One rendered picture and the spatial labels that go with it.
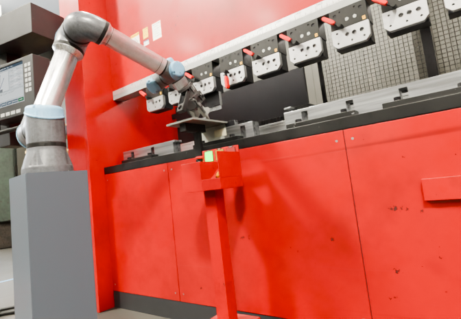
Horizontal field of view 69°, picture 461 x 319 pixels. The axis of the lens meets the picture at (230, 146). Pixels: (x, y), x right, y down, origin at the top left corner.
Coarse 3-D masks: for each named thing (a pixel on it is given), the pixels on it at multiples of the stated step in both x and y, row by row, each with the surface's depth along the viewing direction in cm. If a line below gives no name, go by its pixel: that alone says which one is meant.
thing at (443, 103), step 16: (448, 96) 107; (368, 112) 121; (384, 112) 118; (400, 112) 115; (416, 112) 112; (432, 112) 109; (304, 128) 136; (320, 128) 132; (336, 128) 128; (224, 144) 160; (240, 144) 155; (256, 144) 150; (144, 160) 195; (160, 160) 187; (176, 160) 180
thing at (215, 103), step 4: (216, 92) 182; (220, 92) 182; (208, 96) 186; (212, 96) 184; (216, 96) 182; (220, 96) 182; (208, 100) 185; (212, 100) 184; (216, 100) 182; (220, 100) 181; (208, 104) 185; (212, 104) 184; (216, 104) 182; (220, 104) 181; (212, 108) 185; (216, 108) 183; (220, 108) 181
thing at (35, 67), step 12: (24, 60) 208; (36, 60) 207; (48, 60) 215; (24, 72) 207; (36, 72) 206; (24, 84) 206; (36, 84) 205; (24, 96) 206; (36, 96) 203; (0, 108) 215; (12, 108) 210; (24, 108) 205; (0, 120) 214; (12, 120) 217
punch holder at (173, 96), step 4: (188, 80) 193; (192, 80) 196; (172, 92) 198; (176, 92) 195; (172, 96) 197; (176, 96) 195; (172, 100) 197; (176, 100) 195; (172, 104) 198; (176, 104) 199
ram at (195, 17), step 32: (128, 0) 225; (160, 0) 206; (192, 0) 190; (224, 0) 176; (256, 0) 164; (288, 0) 154; (320, 0) 144; (352, 0) 136; (128, 32) 225; (192, 32) 190; (224, 32) 176; (128, 64) 224; (192, 64) 189; (128, 96) 228
